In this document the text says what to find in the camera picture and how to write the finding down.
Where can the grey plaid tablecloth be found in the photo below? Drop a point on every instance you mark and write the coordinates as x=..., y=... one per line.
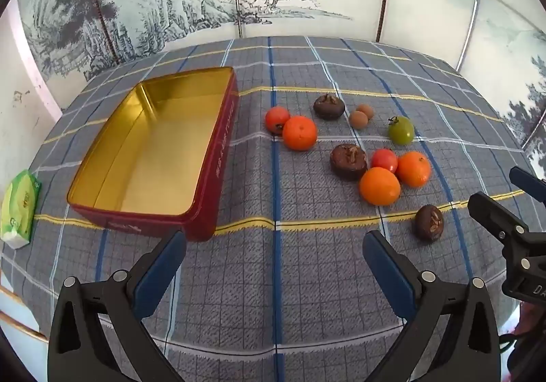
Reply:
x=277, y=279

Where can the wooden chair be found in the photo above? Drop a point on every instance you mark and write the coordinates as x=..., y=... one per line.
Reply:
x=17, y=322

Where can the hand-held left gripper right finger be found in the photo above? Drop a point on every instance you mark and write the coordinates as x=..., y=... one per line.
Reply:
x=386, y=271

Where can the orange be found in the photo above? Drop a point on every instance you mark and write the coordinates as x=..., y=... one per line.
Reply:
x=300, y=133
x=413, y=169
x=379, y=186

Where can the red tomato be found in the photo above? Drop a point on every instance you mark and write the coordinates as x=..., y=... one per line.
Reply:
x=383, y=159
x=276, y=118

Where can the green tomato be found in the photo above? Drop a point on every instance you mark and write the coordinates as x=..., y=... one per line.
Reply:
x=401, y=131

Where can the red tin box gold inside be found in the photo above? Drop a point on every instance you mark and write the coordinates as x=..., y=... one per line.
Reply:
x=162, y=143

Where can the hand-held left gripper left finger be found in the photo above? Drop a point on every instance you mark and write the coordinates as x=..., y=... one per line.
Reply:
x=164, y=262

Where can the brown water chestnut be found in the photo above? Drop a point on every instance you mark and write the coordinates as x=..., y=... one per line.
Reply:
x=429, y=223
x=329, y=106
x=349, y=163

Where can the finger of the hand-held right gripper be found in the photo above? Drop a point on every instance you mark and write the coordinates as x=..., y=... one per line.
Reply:
x=527, y=180
x=490, y=213

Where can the person's right hand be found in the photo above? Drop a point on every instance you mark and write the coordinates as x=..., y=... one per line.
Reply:
x=529, y=316

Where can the brown longan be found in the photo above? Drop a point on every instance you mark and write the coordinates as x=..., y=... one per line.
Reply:
x=367, y=110
x=358, y=120

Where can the green tissue pack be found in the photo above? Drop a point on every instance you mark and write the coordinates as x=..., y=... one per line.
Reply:
x=19, y=207

